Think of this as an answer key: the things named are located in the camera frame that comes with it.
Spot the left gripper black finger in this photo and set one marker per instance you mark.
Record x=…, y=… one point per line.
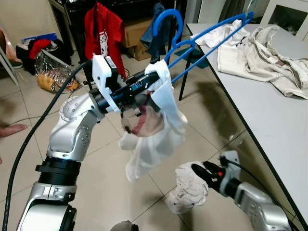
x=143, y=82
x=140, y=103

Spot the white printed t-shirt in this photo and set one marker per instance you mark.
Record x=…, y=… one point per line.
x=159, y=144

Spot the blue plastic hanger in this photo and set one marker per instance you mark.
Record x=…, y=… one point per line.
x=211, y=45

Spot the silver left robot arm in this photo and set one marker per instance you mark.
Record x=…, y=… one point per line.
x=72, y=134

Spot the white crumpled cloth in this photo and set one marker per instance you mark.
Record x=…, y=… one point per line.
x=187, y=190

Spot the small cardboard box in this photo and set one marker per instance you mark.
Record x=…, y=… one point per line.
x=140, y=52

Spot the black table leg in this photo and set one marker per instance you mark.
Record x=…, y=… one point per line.
x=186, y=72

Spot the large cardboard box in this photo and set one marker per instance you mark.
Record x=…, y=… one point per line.
x=132, y=31

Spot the red t-shirt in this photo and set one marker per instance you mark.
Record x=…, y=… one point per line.
x=103, y=33

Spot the clear bag colourful toys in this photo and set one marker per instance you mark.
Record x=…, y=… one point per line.
x=55, y=74

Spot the white crumpled jacket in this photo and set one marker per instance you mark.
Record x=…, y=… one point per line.
x=216, y=34

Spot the red crumpled cloth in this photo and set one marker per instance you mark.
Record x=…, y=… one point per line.
x=39, y=47

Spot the blue storage lid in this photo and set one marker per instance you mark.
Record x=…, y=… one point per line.
x=41, y=37

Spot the black cloth pile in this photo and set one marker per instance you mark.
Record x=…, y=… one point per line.
x=24, y=55

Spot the person bare foot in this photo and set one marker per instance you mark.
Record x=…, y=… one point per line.
x=10, y=130

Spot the pink cloth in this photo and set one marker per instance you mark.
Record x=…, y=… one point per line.
x=4, y=45

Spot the white glass door cabinet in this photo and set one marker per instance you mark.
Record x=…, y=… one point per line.
x=288, y=14

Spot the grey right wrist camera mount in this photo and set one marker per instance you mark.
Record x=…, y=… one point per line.
x=231, y=159

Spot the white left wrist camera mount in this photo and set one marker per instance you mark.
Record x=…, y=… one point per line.
x=102, y=72

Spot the black clothes rack frame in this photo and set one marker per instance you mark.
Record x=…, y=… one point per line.
x=72, y=33

